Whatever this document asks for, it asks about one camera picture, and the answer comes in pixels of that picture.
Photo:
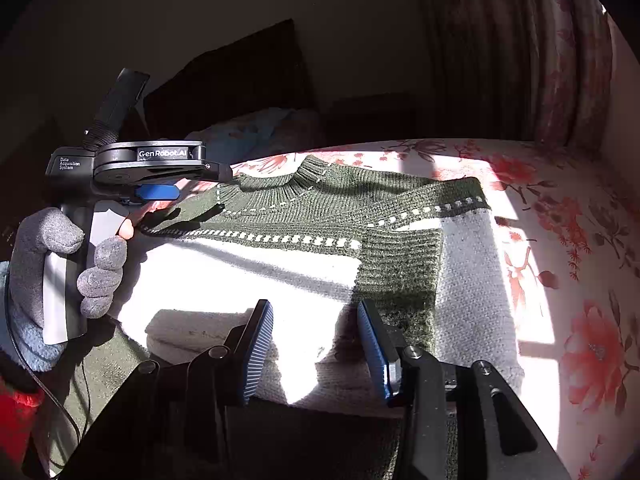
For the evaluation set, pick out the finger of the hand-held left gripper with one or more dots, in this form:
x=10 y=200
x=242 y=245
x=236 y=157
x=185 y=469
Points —
x=157 y=192
x=215 y=170

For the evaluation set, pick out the floral bed sheet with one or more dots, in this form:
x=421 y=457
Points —
x=565 y=260

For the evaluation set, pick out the person's left hand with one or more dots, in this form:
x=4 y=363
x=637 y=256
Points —
x=27 y=285

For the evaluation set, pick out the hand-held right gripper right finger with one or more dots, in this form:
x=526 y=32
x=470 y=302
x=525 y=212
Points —
x=372 y=350

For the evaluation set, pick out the red clothing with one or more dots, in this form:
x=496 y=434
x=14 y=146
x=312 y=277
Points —
x=17 y=420

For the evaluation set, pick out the green and white knit sweater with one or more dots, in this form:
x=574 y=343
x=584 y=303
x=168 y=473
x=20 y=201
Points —
x=300 y=220

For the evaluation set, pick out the light blue pillow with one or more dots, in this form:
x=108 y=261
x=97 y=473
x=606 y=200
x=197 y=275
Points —
x=250 y=132

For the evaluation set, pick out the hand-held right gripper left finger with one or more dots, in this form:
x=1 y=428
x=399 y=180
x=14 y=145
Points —
x=257 y=355

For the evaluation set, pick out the floral curtain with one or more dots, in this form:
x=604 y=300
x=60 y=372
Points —
x=525 y=50

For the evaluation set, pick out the dark headboard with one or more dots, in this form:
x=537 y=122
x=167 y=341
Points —
x=235 y=70

